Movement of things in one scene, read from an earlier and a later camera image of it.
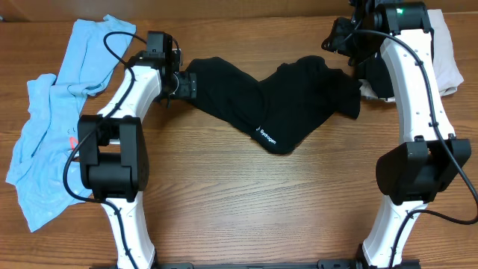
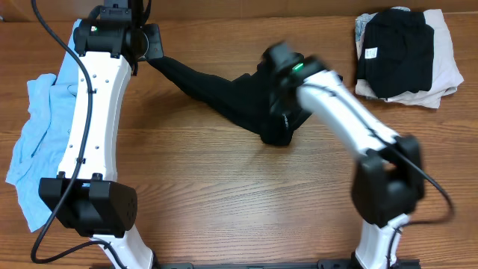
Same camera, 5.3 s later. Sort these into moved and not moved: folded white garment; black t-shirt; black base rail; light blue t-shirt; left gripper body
Moved: black t-shirt; left gripper body
Not moved: folded white garment; black base rail; light blue t-shirt
